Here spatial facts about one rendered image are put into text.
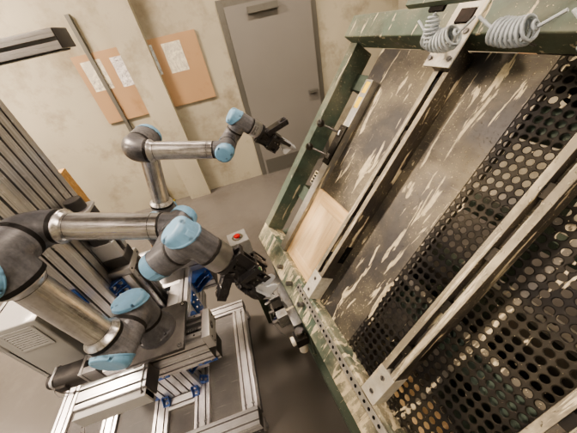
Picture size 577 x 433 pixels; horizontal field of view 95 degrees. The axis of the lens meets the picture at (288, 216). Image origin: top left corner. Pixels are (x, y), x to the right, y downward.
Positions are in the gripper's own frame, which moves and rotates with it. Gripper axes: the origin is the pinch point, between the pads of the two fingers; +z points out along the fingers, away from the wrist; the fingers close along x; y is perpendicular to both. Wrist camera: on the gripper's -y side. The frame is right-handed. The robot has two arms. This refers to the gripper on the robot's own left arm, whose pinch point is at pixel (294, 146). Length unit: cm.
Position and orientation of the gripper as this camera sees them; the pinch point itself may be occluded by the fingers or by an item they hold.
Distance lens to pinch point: 138.0
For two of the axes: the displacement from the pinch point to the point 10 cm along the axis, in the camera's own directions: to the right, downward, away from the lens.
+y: -5.5, 7.5, 3.6
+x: 3.0, 5.8, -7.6
